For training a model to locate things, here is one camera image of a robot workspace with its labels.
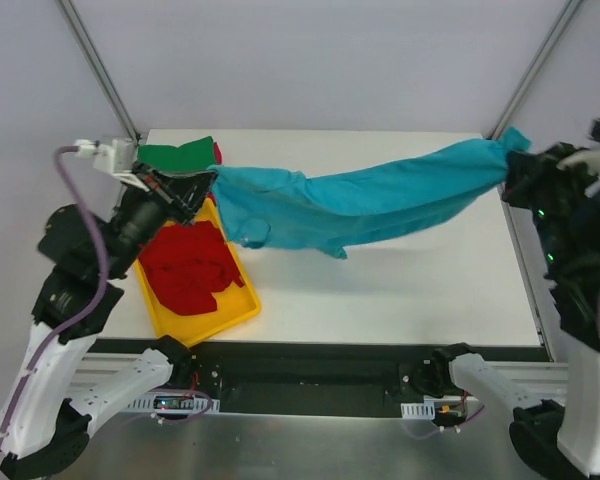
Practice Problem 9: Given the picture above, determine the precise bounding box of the teal t shirt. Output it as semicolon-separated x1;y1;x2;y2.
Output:
212;128;531;259

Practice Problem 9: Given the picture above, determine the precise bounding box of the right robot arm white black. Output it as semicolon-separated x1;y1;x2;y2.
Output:
410;143;600;479

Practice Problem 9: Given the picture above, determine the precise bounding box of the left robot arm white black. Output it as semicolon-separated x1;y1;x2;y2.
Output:
0;164;216;479

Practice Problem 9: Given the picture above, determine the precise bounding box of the folded green t shirt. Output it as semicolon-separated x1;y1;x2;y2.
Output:
137;136;217;173

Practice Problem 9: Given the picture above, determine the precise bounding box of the folded pink t shirt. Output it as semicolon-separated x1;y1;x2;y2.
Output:
213;142;223;165

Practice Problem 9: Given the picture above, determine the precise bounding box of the red t shirt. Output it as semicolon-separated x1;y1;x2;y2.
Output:
139;221;244;316

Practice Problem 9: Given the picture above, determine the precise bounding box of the yellow plastic tray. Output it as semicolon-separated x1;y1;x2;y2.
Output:
134;199;261;346

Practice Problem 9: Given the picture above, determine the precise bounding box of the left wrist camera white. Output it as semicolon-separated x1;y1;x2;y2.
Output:
74;138;135;180

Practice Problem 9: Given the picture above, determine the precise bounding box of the left aluminium frame post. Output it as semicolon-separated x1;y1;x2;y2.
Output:
54;0;142;145

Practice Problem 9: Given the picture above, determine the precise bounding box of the aluminium frame post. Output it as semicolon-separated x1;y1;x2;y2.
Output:
486;0;586;140
54;0;142;145

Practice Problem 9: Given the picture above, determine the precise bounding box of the right aluminium frame post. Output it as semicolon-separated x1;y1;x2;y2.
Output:
486;0;586;140

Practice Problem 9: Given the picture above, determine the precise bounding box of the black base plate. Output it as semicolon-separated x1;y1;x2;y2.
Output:
74;335;554;417

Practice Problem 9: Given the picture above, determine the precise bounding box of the front aluminium rail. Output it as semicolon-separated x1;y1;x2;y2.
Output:
67;353;140;392

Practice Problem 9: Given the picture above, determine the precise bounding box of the left white cable duct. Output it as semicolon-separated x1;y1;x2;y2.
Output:
123;395;220;415

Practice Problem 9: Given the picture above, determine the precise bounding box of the white cable duct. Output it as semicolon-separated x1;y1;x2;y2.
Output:
123;395;220;415
400;402;436;421

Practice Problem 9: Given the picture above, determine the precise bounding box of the right white cable duct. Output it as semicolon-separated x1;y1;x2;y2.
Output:
400;402;436;421

